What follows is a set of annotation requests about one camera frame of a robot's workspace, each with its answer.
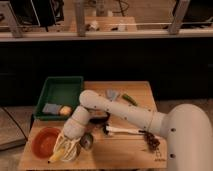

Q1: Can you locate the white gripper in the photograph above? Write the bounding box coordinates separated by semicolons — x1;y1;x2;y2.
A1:
53;131;83;163

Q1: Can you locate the yellow banana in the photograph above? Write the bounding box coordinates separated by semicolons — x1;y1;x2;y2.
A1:
48;148;65;163

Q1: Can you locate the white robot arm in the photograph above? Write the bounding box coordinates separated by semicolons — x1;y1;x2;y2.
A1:
54;90;213;171

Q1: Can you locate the white paper cup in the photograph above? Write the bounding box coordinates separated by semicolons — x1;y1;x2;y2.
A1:
61;141;78;162

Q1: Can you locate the yellow round fruit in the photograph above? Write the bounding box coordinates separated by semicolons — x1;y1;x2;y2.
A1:
59;106;72;116

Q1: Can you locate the dark round dish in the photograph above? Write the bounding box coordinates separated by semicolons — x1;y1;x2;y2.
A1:
90;112;110;124

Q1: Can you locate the grey sponge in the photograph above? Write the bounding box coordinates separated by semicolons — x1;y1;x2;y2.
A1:
42;103;61;115

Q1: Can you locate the orange bowl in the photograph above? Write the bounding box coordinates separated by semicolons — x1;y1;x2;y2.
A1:
31;127;60;159

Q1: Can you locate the grey cloth piece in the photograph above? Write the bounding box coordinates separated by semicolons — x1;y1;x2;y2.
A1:
105;89;120;101

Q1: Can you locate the wooden board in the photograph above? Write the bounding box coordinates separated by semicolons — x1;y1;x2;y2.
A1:
18;81;167;171

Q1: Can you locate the green pepper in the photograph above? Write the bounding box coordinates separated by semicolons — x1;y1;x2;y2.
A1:
122;94;138;106

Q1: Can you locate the dark grape bunch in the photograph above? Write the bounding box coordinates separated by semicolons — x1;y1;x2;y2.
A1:
144;132;160;152

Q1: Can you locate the white handled tool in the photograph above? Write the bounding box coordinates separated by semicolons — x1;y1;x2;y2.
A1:
103;125;144;135

